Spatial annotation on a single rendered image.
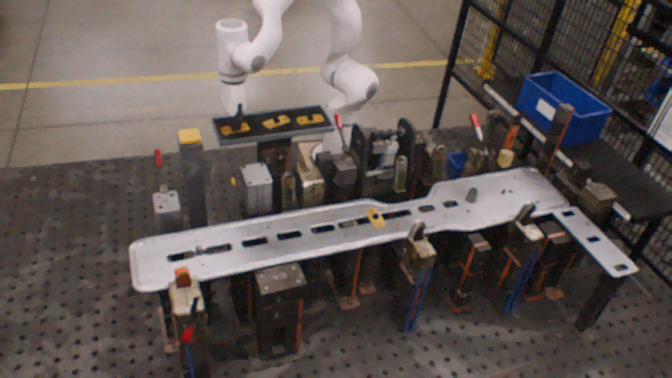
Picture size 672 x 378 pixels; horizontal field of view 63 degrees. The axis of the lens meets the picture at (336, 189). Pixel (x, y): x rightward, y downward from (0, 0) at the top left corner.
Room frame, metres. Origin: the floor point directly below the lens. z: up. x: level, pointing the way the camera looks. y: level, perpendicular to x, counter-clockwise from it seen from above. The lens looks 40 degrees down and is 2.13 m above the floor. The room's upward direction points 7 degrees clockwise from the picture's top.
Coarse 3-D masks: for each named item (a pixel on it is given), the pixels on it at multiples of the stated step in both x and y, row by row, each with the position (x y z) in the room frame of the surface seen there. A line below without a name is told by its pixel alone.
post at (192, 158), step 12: (180, 144) 1.31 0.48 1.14; (192, 144) 1.32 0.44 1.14; (180, 156) 1.32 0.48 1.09; (192, 156) 1.31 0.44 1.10; (204, 156) 1.33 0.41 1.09; (192, 168) 1.31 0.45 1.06; (204, 168) 1.33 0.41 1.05; (192, 180) 1.31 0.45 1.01; (204, 180) 1.33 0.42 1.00; (192, 192) 1.31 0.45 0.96; (204, 192) 1.33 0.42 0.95; (192, 204) 1.31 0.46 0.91; (204, 204) 1.33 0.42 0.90; (192, 216) 1.31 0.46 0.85; (204, 216) 1.33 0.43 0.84; (192, 228) 1.31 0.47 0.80
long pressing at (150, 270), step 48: (432, 192) 1.40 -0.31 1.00; (480, 192) 1.43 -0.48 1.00; (528, 192) 1.46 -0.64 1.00; (144, 240) 1.04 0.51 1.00; (192, 240) 1.06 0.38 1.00; (240, 240) 1.09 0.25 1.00; (288, 240) 1.11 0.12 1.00; (336, 240) 1.13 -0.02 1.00; (384, 240) 1.16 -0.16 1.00; (144, 288) 0.88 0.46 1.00
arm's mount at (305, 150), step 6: (300, 144) 1.84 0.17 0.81; (306, 144) 1.84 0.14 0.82; (312, 144) 1.86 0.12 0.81; (318, 144) 1.86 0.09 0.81; (300, 150) 1.81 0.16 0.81; (306, 150) 1.81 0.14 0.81; (312, 150) 1.81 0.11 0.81; (300, 156) 1.82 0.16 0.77; (306, 156) 1.77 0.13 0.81; (312, 156) 1.77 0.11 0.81; (300, 162) 1.78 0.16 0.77; (306, 162) 1.73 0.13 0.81; (312, 162) 1.73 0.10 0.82
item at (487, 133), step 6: (486, 114) 1.59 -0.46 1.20; (492, 114) 1.58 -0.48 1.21; (498, 114) 1.58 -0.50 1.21; (486, 120) 1.58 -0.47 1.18; (492, 120) 1.58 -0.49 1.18; (498, 120) 1.55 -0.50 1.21; (486, 126) 1.57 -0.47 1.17; (492, 126) 1.58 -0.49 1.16; (486, 132) 1.57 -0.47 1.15; (492, 132) 1.58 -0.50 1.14; (486, 138) 1.56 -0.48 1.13; (492, 138) 1.57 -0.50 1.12; (486, 144) 1.57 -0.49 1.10; (492, 144) 1.57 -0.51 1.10; (480, 150) 1.57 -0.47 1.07; (492, 150) 1.57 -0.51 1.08; (486, 156) 1.57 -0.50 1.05
